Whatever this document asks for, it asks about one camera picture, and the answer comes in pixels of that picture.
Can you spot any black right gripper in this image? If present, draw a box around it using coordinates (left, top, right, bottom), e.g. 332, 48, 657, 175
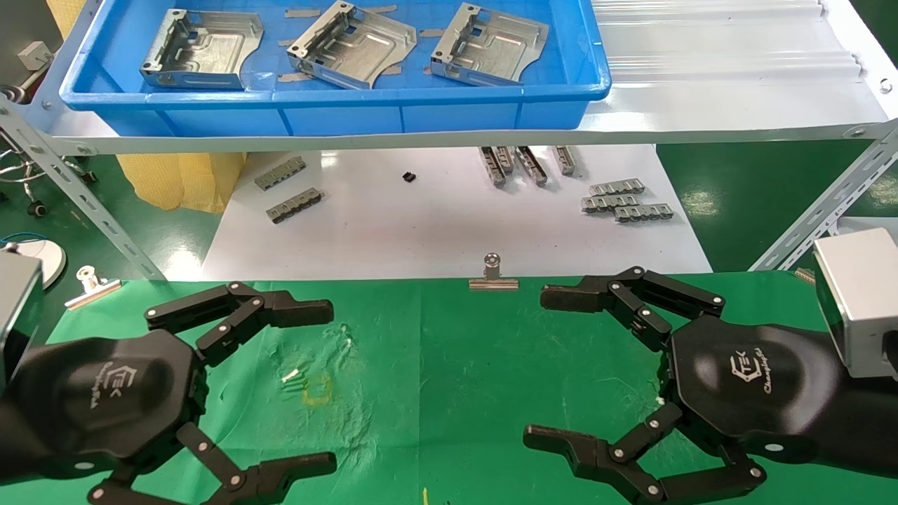
523, 265, 898, 504

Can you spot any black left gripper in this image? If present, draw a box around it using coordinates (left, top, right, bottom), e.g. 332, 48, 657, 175
0, 282, 338, 505

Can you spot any sheet metal bracket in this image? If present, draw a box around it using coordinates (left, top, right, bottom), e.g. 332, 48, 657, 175
139, 8, 265, 90
286, 1, 417, 90
430, 3, 550, 86

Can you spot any green table cloth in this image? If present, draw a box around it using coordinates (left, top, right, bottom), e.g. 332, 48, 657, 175
0, 270, 898, 505

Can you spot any yellow plastic bag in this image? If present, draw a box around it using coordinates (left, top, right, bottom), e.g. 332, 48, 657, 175
46, 0, 246, 213

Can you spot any blue plastic tray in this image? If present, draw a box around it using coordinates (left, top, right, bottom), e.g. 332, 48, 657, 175
60, 0, 612, 137

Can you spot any black swivel stool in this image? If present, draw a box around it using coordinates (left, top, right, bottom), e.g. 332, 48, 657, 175
0, 126, 99, 218

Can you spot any white metal shelf rack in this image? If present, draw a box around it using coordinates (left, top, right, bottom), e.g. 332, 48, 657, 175
0, 0, 898, 281

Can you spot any small white box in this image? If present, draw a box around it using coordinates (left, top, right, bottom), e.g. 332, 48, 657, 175
18, 41, 53, 71

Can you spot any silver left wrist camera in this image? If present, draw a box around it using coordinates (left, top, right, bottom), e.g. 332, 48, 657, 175
0, 251, 45, 393

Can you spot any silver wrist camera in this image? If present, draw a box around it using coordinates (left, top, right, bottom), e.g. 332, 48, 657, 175
0, 251, 45, 393
812, 228, 898, 381

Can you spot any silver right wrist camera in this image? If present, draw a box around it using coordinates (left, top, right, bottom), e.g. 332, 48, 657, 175
812, 228, 898, 381

